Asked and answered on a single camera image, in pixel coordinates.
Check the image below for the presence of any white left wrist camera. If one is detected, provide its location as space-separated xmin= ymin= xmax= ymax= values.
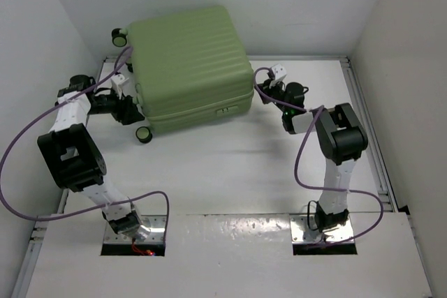
xmin=110 ymin=73 xmax=128 ymax=99

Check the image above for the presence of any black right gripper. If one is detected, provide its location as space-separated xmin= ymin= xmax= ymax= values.
xmin=258 ymin=77 xmax=291 ymax=114

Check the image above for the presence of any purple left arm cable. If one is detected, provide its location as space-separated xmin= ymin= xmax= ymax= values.
xmin=0 ymin=45 xmax=170 ymax=243

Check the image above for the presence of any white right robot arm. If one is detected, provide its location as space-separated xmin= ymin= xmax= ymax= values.
xmin=255 ymin=79 xmax=368 ymax=232

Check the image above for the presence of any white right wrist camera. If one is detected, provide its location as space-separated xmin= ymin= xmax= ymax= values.
xmin=268 ymin=64 xmax=287 ymax=87

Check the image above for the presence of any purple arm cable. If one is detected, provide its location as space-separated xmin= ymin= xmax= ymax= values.
xmin=254 ymin=67 xmax=384 ymax=245
xmin=0 ymin=45 xmax=170 ymax=243

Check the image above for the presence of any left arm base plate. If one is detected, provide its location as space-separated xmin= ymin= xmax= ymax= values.
xmin=103 ymin=215 xmax=166 ymax=245

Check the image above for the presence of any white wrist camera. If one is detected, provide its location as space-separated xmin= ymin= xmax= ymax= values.
xmin=110 ymin=73 xmax=128 ymax=99
xmin=268 ymin=64 xmax=287 ymax=87

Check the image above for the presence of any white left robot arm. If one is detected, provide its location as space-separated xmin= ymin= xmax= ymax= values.
xmin=37 ymin=73 xmax=150 ymax=241

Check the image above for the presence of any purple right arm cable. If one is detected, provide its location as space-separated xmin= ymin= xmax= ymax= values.
xmin=254 ymin=67 xmax=384 ymax=245

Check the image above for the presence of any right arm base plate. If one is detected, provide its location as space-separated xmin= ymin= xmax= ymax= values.
xmin=290 ymin=214 xmax=355 ymax=246

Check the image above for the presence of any green hardshell suitcase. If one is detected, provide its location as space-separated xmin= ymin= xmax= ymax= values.
xmin=111 ymin=6 xmax=254 ymax=135

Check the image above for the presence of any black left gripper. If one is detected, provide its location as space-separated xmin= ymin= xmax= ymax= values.
xmin=87 ymin=86 xmax=142 ymax=126

